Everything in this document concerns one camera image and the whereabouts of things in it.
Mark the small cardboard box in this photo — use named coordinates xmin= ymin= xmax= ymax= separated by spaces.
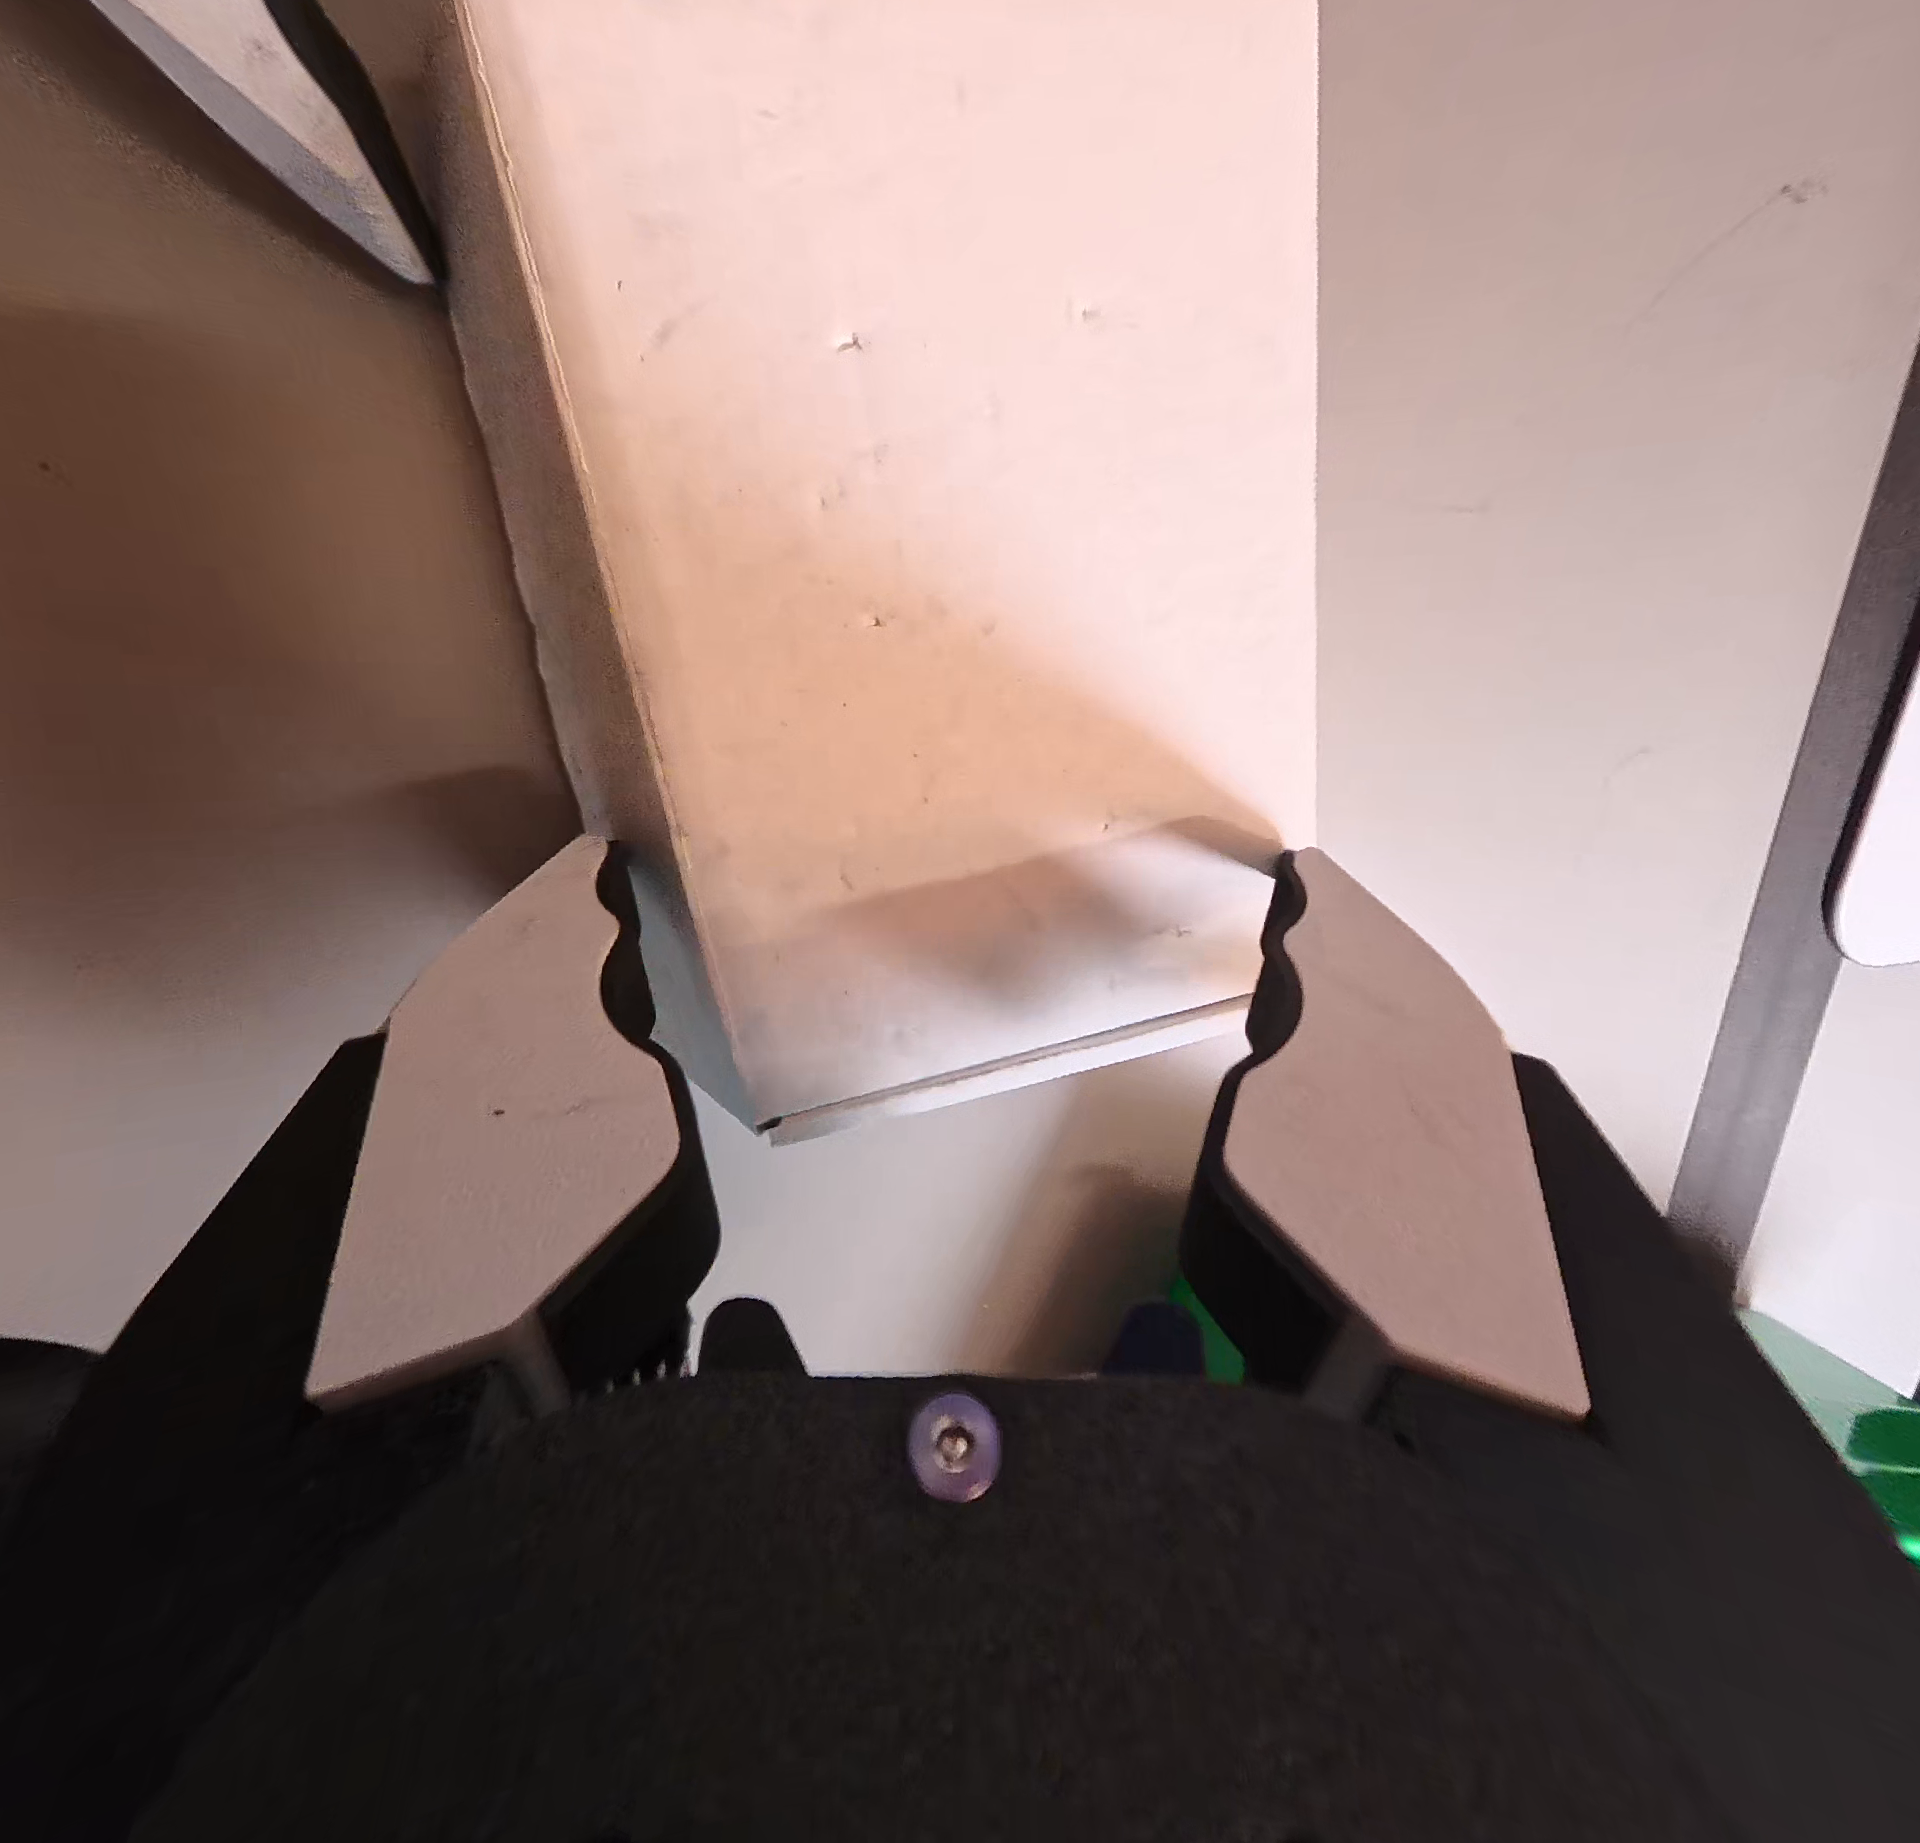
xmin=439 ymin=0 xmax=1339 ymax=1151

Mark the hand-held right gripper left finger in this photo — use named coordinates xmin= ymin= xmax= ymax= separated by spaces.
xmin=305 ymin=833 xmax=720 ymax=1423

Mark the white document stand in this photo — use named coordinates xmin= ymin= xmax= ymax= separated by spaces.
xmin=1822 ymin=643 xmax=1920 ymax=970

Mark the green plastic bin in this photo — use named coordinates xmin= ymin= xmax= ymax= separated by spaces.
xmin=1740 ymin=1303 xmax=1920 ymax=1575

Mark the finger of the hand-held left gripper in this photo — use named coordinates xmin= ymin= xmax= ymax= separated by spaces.
xmin=13 ymin=0 xmax=451 ymax=289

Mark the grey desk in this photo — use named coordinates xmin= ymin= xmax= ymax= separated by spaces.
xmin=0 ymin=0 xmax=1920 ymax=1424

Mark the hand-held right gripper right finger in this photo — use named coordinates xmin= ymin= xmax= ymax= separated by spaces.
xmin=1178 ymin=846 xmax=1595 ymax=1428

